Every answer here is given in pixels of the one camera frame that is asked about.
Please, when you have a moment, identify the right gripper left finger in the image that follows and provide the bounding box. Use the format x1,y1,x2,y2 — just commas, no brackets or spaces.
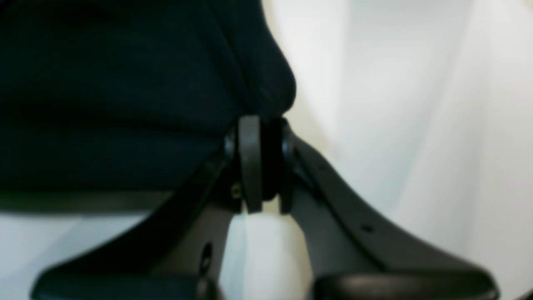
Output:
31,116,263,300

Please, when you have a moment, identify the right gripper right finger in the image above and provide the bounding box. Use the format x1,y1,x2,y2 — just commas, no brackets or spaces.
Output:
262,118,499,300

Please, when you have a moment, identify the black T-shirt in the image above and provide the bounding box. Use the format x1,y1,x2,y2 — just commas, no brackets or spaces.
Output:
0,0,296,193

